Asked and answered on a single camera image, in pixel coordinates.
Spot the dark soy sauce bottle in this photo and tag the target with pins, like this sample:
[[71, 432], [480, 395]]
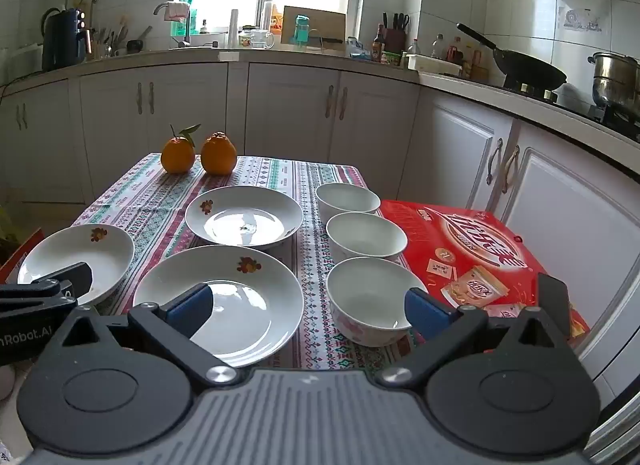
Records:
[[378, 45]]

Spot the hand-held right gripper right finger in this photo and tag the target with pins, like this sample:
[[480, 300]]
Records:
[[427, 316]]

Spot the clear condiment bottle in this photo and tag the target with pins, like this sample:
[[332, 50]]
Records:
[[438, 47]]

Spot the stainless steel pot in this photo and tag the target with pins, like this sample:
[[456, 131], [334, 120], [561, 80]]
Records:
[[617, 80]]

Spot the white paper towel roll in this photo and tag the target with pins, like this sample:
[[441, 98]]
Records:
[[268, 17]]

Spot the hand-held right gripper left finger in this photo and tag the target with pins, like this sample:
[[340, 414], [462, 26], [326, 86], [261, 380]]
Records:
[[192, 309]]

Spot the black gas stove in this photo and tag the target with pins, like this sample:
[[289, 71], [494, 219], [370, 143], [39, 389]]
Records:
[[615, 117]]

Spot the white plate with flower print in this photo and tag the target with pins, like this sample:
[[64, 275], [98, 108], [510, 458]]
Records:
[[65, 255], [250, 310]]

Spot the white plastic tray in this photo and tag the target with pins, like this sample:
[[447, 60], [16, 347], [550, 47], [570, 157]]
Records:
[[432, 66]]

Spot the teal water bottle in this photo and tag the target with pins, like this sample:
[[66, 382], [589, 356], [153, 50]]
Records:
[[302, 31]]

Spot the black phone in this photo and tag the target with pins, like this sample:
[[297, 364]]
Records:
[[554, 300]]

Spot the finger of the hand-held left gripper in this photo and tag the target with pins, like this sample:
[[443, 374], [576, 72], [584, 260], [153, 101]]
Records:
[[70, 280]]

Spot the pink cloth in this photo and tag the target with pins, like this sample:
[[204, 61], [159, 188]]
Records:
[[177, 11]]

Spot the white plate with centre stain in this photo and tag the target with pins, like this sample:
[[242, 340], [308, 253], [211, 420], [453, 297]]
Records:
[[235, 217]]

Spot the small clear bottle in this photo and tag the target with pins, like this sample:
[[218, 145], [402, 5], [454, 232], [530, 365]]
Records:
[[413, 47]]

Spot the black wok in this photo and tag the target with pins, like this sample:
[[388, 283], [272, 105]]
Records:
[[530, 70]]

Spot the patterned striped tablecloth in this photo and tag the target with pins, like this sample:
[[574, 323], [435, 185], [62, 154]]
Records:
[[312, 240]]

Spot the white plastic roll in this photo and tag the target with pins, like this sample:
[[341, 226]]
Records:
[[233, 30]]

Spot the yellow oil bottle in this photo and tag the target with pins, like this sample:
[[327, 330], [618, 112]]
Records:
[[477, 67]]

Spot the red cardboard box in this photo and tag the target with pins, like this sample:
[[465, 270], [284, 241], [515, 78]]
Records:
[[20, 255]]

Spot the plain white bowl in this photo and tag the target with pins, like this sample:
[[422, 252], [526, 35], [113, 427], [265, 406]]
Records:
[[345, 200], [365, 237]]

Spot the orange with green leaf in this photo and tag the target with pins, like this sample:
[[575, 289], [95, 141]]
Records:
[[177, 157]]

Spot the orange juice bottle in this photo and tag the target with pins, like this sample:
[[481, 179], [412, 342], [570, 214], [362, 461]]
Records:
[[276, 20]]

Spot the metal kitchen faucet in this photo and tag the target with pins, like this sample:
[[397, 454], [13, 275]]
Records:
[[187, 30]]

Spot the white kitchen countertop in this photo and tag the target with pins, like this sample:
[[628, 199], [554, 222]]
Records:
[[300, 55]]

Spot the blue clear plastic container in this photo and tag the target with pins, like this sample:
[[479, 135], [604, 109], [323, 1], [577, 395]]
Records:
[[357, 49]]

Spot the small black pot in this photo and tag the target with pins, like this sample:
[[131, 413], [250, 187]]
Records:
[[135, 45]]

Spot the knife block with knives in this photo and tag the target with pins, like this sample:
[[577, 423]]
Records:
[[395, 40]]

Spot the glass jar with lid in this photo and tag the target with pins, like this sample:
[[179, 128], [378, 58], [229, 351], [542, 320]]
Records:
[[246, 38]]

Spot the utensil holder with utensils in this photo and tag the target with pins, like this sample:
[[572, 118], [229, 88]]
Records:
[[105, 42]]

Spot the dark blue electric kettle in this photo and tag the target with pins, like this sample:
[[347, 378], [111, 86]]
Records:
[[62, 42]]

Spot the red snack gift box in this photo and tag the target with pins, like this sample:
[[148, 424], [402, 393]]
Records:
[[450, 245]]

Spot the white bowl with pink flowers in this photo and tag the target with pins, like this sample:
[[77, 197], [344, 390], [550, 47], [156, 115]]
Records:
[[365, 295]]

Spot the orange without leaf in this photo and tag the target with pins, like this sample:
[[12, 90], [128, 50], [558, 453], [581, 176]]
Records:
[[218, 155]]

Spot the wooden cutting board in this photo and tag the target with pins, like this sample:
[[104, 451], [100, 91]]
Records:
[[325, 22]]

